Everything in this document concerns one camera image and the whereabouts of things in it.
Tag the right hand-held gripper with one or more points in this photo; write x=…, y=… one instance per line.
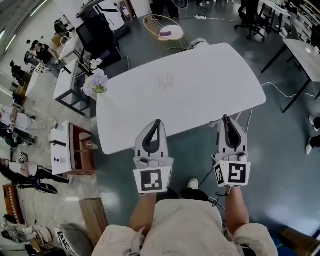
x=236, y=173

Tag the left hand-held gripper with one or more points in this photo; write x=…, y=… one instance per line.
x=152, y=178

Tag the small metal spoon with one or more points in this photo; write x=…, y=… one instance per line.
x=212, y=123

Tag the clear wine glass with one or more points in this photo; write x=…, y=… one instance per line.
x=166, y=82

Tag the person's left forearm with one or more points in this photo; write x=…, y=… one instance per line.
x=142, y=212

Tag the person's right forearm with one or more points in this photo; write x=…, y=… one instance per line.
x=236, y=210

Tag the person's white shoe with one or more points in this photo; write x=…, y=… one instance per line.
x=193, y=184
x=309, y=149
x=313, y=122

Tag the person's black trousers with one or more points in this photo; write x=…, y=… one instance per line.
x=195, y=194

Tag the purple flower bouquet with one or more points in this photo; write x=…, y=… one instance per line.
x=96, y=81

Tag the person's beige shirt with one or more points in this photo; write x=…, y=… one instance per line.
x=185, y=230

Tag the brown wooden board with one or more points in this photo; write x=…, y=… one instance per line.
x=93, y=217

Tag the white flower bunch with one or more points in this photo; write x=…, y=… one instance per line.
x=96, y=63

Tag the white round appliance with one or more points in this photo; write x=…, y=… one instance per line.
x=197, y=43

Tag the grey desk black legs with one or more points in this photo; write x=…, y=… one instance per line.
x=300, y=58

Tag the small purple item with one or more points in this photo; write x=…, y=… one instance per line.
x=165, y=33

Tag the brown box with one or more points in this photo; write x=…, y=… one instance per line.
x=300, y=240

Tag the grey cushion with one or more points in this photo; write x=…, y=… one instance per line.
x=77, y=240

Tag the white power strip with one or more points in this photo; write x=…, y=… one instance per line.
x=200, y=17

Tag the white bag black print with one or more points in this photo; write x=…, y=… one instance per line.
x=62, y=240

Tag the white and black machine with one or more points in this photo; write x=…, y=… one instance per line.
x=110, y=15

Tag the white desk black frame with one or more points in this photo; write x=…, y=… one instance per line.
x=37, y=80
x=65, y=82

